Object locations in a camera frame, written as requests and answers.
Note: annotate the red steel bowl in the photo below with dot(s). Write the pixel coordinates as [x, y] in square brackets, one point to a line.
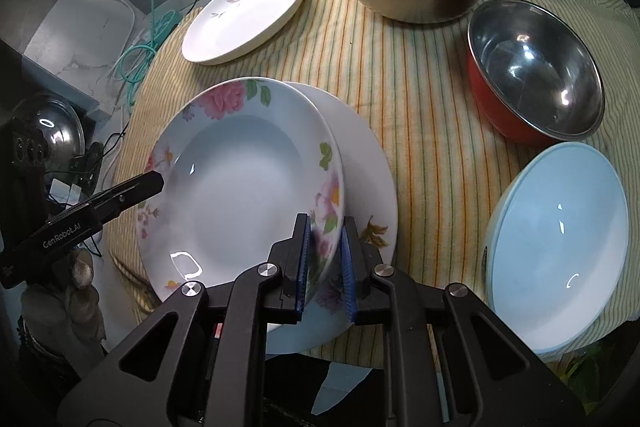
[530, 67]

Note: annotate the yellow striped cloth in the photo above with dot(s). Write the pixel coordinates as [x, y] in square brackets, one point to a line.
[430, 107]

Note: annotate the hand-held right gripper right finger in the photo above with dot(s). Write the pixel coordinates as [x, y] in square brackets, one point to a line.
[348, 267]

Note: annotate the steel pot lid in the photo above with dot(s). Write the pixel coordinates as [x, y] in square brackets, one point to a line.
[55, 127]

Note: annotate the person's left hand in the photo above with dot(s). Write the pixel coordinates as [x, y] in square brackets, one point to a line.
[80, 277]

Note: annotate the white plate brown leaf print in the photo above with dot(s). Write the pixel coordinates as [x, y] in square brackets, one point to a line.
[365, 177]

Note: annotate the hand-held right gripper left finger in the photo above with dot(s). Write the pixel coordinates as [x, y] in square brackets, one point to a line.
[301, 267]

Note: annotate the pink floral white plate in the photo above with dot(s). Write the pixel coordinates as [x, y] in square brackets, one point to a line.
[240, 187]

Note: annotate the light blue bowl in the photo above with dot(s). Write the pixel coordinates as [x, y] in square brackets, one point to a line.
[555, 247]

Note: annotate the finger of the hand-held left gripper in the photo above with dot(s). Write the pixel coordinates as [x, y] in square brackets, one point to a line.
[145, 184]

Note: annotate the green plastic bag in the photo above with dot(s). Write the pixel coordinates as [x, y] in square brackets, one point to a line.
[590, 372]

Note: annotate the white plate grey leaf print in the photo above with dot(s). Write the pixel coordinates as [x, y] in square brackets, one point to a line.
[240, 27]

